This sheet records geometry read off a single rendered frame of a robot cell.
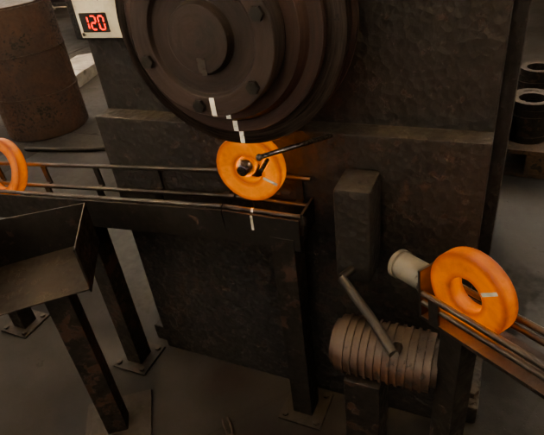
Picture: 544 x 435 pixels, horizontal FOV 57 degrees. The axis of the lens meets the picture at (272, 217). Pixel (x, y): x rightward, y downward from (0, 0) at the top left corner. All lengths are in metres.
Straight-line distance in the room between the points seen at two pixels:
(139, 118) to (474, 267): 0.86
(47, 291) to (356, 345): 0.71
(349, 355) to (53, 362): 1.22
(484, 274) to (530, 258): 1.35
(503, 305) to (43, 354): 1.62
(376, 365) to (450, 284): 0.25
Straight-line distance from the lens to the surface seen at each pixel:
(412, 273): 0.98
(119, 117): 1.35
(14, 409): 1.93
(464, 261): 0.87
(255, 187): 1.11
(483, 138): 1.05
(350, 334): 1.08
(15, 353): 2.12
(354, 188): 1.01
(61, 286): 1.26
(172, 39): 0.93
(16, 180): 1.67
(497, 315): 0.89
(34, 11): 3.78
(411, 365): 1.06
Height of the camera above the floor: 1.32
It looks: 33 degrees down
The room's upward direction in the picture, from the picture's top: 8 degrees counter-clockwise
